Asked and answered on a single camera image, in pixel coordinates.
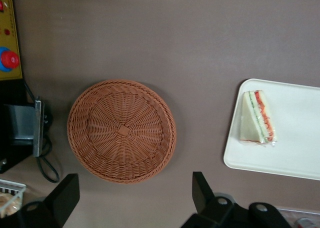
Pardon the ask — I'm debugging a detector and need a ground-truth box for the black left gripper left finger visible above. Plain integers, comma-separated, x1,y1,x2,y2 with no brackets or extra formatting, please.
17,173,81,228

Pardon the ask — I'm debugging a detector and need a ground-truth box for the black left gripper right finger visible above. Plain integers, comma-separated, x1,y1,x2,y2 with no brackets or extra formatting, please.
181,171,251,228

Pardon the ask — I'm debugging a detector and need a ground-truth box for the triangle sandwich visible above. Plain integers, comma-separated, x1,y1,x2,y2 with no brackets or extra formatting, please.
239,89,279,148

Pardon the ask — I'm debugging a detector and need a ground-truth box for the brown round wicker basket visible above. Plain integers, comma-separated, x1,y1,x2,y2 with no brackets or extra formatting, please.
66,78,178,185

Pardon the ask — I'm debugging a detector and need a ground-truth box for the beige plastic tray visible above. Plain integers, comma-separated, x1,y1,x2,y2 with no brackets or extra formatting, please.
222,78,320,182

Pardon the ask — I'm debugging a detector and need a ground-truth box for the fried snack bag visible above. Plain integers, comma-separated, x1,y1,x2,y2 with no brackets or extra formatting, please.
0,191,22,218

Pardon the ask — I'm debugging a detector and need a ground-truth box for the clear acrylic bottle rack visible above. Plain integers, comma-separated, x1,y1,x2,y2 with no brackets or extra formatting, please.
276,206,320,228

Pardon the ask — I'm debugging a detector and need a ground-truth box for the red cola bottle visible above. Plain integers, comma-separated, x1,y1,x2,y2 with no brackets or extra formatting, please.
294,217,320,228

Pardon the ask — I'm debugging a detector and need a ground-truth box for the yellow black control box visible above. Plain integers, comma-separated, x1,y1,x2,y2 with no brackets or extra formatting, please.
0,0,24,82

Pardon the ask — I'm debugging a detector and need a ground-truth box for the black looped cable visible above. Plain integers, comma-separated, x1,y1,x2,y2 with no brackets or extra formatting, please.
23,80,61,184

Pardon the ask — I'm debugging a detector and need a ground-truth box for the white wire rack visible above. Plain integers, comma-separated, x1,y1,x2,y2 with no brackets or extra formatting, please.
0,178,27,219

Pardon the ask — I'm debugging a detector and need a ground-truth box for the black metal mount block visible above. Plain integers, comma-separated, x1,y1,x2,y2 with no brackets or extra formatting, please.
0,80,54,174

